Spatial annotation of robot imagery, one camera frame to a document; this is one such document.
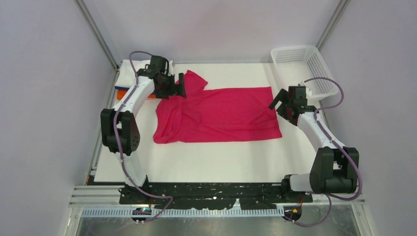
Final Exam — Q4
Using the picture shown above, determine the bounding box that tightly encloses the white folded t shirt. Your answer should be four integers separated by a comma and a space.
115, 59, 174, 89

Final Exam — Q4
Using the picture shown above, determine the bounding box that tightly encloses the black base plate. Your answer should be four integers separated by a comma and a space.
119, 182, 313, 210

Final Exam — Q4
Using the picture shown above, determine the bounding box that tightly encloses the white plastic basket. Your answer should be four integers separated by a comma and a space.
270, 46, 339, 101

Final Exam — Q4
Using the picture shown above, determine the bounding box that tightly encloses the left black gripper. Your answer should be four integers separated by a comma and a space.
157, 73, 186, 100

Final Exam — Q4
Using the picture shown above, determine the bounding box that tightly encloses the orange folded t shirt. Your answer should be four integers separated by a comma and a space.
116, 89, 156, 100

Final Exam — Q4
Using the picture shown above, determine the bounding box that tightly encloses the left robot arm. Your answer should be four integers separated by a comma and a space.
100, 55, 187, 204

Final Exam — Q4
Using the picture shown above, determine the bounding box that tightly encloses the blue folded t shirt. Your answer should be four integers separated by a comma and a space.
115, 86, 155, 94

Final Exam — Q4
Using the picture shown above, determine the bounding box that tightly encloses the aluminium frame rail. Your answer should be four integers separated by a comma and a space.
69, 182, 349, 218

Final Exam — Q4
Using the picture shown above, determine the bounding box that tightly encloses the pink t shirt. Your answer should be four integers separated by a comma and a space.
153, 70, 283, 144

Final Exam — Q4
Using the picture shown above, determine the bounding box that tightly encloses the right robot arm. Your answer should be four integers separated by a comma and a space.
269, 86, 362, 202

